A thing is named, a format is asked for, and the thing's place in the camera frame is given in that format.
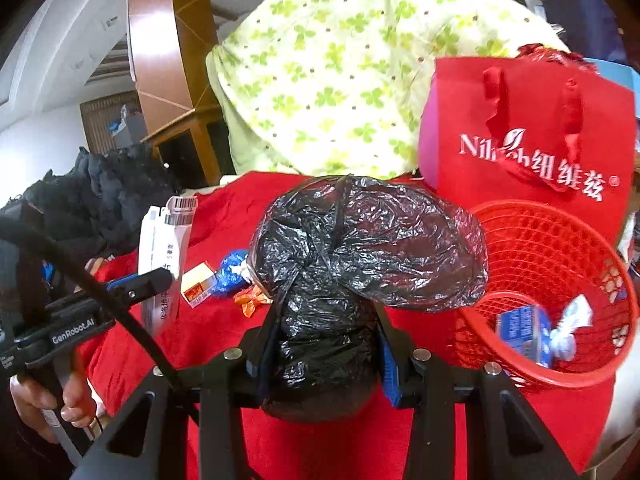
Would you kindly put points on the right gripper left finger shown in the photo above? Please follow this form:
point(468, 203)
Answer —
point(148, 437)

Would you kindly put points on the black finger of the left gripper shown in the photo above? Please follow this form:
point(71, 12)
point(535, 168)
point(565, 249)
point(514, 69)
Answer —
point(136, 288)

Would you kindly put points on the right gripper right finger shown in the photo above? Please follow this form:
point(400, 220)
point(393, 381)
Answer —
point(505, 438)

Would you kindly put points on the white barcode paper box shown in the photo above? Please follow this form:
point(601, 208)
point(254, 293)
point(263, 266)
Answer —
point(164, 241)

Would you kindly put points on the orange and white medicine box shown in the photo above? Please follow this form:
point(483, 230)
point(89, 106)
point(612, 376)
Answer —
point(197, 284)

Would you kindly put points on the orange snack wrapper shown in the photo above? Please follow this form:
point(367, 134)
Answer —
point(250, 299)

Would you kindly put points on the blue plastic bag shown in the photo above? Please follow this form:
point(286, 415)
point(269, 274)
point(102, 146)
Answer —
point(232, 274)

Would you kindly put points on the blue and white carton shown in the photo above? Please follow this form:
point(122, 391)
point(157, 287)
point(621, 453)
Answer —
point(527, 330)

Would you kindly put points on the white plastic bag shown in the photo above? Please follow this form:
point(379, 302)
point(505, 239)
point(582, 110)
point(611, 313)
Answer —
point(577, 314)

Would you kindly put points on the black plastic trash bag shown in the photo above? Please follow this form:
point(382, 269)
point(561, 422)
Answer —
point(327, 253)

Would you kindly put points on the red blanket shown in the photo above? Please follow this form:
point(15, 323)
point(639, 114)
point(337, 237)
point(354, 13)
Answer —
point(371, 442)

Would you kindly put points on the black clothes pile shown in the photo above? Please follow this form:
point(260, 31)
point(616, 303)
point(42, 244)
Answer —
point(96, 209)

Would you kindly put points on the red plastic mesh basket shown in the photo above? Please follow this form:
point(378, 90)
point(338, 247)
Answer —
point(538, 254)

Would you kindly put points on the wooden headboard cabinet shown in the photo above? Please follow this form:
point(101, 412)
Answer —
point(195, 147)

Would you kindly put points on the brown wooden pillar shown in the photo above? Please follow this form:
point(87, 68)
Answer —
point(168, 44)

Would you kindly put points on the green clover patterned quilt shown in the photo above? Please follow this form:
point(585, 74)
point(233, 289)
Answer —
point(320, 87)

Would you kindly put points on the magenta pillow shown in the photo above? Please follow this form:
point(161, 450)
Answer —
point(428, 146)

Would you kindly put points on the red Nilrich paper bag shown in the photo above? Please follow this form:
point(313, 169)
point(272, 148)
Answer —
point(512, 129)

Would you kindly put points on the light blue box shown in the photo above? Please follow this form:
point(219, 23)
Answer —
point(622, 74)

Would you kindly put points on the shiny red bag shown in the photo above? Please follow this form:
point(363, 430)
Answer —
point(541, 53)

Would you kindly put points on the navy blue bag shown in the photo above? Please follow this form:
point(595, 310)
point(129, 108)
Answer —
point(590, 26)

